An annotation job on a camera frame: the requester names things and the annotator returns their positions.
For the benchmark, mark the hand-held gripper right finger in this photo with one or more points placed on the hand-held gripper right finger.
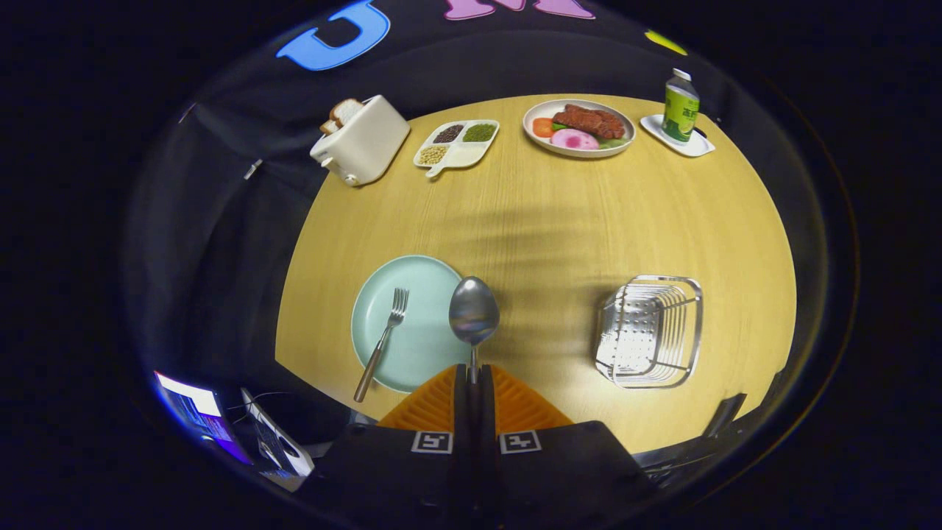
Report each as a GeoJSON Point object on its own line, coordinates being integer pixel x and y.
{"type": "Point", "coordinates": [559, 471]}

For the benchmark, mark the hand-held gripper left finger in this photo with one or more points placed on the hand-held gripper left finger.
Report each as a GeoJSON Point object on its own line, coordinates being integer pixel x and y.
{"type": "Point", "coordinates": [397, 471]}

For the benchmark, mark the metal fork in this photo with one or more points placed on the metal fork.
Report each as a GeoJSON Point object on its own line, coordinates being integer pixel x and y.
{"type": "Point", "coordinates": [383, 342]}

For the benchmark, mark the metal spoon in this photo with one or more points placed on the metal spoon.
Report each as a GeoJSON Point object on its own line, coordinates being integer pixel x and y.
{"type": "Point", "coordinates": [474, 309]}

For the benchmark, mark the white device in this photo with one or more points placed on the white device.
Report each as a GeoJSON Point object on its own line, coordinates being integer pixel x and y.
{"type": "Point", "coordinates": [283, 453]}

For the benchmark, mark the light green plate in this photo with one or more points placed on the light green plate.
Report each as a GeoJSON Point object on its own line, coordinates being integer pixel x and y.
{"type": "Point", "coordinates": [427, 346]}

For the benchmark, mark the laptop screen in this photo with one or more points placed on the laptop screen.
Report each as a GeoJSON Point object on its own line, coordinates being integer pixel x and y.
{"type": "Point", "coordinates": [195, 412]}

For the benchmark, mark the yellow soybeans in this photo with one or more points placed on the yellow soybeans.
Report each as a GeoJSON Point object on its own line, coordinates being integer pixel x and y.
{"type": "Point", "coordinates": [433, 154]}

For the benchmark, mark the white divided dish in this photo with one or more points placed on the white divided dish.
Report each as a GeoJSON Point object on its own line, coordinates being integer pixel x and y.
{"type": "Point", "coordinates": [467, 154]}

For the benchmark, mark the white food plate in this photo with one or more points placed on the white food plate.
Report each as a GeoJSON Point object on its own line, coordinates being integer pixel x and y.
{"type": "Point", "coordinates": [537, 143]}

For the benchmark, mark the white toaster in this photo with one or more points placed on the white toaster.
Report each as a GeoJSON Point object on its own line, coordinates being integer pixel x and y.
{"type": "Point", "coordinates": [368, 143]}

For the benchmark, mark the pink radish slice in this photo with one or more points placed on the pink radish slice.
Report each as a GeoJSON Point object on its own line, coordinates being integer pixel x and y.
{"type": "Point", "coordinates": [574, 140]}

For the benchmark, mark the silver cloth clip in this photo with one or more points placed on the silver cloth clip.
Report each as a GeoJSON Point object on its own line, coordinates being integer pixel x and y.
{"type": "Point", "coordinates": [252, 169]}

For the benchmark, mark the dark red beans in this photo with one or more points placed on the dark red beans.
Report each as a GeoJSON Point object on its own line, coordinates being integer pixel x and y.
{"type": "Point", "coordinates": [448, 133]}

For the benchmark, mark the red tomato slice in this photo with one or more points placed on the red tomato slice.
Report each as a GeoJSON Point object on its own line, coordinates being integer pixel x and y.
{"type": "Point", "coordinates": [542, 127]}

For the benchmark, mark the green mung beans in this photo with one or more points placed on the green mung beans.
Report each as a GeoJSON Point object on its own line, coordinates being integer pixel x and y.
{"type": "Point", "coordinates": [479, 132]}

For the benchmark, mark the brown meat cutlet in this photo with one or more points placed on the brown meat cutlet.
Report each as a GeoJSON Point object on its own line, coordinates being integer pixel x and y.
{"type": "Point", "coordinates": [589, 121]}

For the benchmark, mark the toast bread slice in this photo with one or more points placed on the toast bread slice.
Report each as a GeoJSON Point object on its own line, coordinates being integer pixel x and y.
{"type": "Point", "coordinates": [346, 110]}
{"type": "Point", "coordinates": [330, 126]}

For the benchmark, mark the white square coaster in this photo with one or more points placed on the white square coaster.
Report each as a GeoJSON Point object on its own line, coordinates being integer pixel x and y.
{"type": "Point", "coordinates": [695, 146]}

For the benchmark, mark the green drink bottle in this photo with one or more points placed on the green drink bottle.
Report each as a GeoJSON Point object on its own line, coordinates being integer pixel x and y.
{"type": "Point", "coordinates": [681, 110]}

